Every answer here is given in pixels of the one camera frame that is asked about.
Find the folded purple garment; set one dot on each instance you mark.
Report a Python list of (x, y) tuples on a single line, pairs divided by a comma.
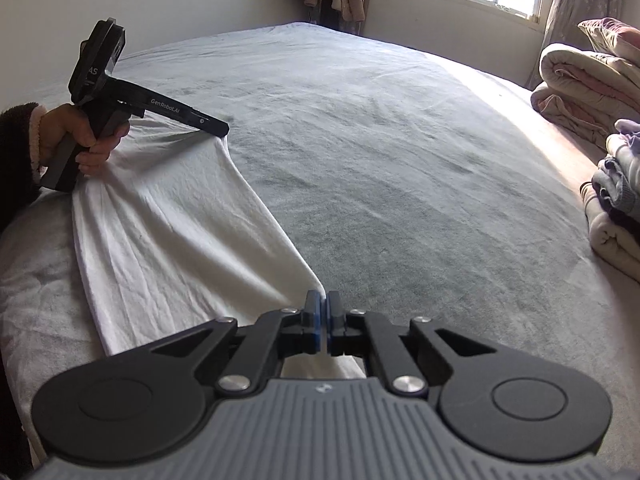
[(630, 135)]

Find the person's left hand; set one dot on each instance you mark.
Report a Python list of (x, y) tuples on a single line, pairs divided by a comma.
[(62, 127)]

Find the white pants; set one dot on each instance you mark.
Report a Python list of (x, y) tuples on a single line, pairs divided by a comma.
[(165, 235)]

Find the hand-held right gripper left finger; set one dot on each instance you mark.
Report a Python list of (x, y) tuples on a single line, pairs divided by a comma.
[(314, 320)]

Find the folded beige and pink quilt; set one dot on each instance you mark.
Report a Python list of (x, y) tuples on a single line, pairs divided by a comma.
[(580, 90)]

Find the folded black garment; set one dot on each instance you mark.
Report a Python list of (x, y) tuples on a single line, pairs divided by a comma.
[(589, 187)]

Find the folded cream garment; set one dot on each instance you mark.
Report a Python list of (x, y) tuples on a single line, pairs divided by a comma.
[(625, 160)]

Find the folded grey sweater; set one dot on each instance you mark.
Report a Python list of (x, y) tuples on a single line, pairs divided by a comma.
[(617, 190)]

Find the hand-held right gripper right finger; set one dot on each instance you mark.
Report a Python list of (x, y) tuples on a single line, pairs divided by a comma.
[(331, 320)]

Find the beige and pink pillow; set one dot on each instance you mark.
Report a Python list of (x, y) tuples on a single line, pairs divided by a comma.
[(615, 40)]

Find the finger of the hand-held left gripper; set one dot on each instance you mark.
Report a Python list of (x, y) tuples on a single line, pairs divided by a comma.
[(212, 126)]

